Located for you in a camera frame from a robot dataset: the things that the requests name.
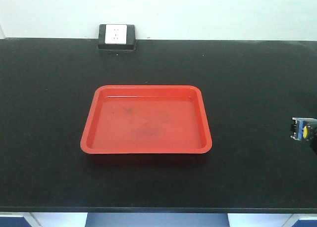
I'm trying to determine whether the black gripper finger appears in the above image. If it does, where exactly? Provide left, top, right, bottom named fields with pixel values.
left=310, top=140, right=317, bottom=153

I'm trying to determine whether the yellow mushroom push button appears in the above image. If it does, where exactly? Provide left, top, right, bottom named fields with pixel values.
left=290, top=117, right=317, bottom=141

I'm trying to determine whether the red plastic tray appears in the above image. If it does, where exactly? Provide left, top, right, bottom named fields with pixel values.
left=80, top=85, right=212, bottom=154

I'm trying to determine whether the black white power outlet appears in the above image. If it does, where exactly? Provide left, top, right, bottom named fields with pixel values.
left=98, top=24, right=137, bottom=50

